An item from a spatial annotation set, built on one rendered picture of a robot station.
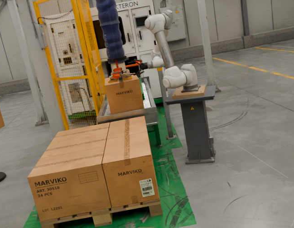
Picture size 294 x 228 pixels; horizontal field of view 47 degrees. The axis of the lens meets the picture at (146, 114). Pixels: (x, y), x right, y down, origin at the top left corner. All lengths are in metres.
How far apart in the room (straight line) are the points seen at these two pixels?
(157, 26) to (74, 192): 1.75
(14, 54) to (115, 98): 9.36
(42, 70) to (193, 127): 2.15
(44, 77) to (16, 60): 8.39
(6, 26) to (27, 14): 8.40
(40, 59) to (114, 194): 2.40
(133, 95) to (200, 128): 0.87
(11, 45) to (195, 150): 10.17
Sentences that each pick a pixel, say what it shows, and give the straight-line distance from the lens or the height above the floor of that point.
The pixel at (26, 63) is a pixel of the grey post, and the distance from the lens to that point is 6.87.
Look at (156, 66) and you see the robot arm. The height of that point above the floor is 1.06.
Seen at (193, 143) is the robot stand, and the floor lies 0.22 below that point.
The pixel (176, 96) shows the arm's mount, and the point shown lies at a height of 0.77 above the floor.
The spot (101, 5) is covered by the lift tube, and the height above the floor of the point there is 1.82.
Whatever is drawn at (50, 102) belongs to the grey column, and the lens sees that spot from 4.66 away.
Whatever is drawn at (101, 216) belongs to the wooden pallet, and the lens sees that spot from 2.91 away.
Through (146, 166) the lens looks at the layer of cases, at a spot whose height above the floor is 0.45.
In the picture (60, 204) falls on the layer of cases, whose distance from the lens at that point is 2.89.
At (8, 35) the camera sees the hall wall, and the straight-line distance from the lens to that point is 12.99.
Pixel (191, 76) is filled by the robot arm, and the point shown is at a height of 0.94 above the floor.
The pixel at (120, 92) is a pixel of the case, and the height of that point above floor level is 0.83.
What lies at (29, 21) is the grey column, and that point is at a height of 1.82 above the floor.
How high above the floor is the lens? 1.53
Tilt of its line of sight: 15 degrees down
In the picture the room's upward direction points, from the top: 10 degrees counter-clockwise
